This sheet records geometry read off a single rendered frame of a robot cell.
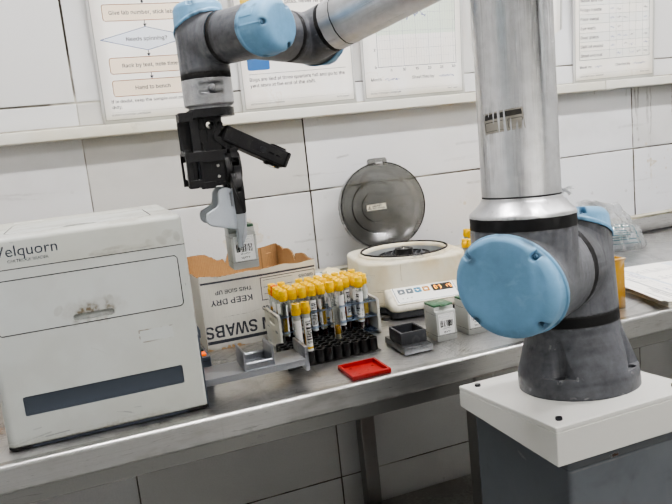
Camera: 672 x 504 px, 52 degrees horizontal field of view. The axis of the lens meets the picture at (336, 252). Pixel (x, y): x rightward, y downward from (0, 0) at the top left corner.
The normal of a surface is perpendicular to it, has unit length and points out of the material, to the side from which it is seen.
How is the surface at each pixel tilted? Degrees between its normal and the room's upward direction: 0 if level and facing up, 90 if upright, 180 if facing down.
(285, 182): 90
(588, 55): 94
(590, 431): 90
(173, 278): 90
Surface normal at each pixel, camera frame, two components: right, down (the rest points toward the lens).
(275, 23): 0.80, 0.01
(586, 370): -0.21, -0.19
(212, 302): 0.34, 0.12
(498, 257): -0.58, 0.28
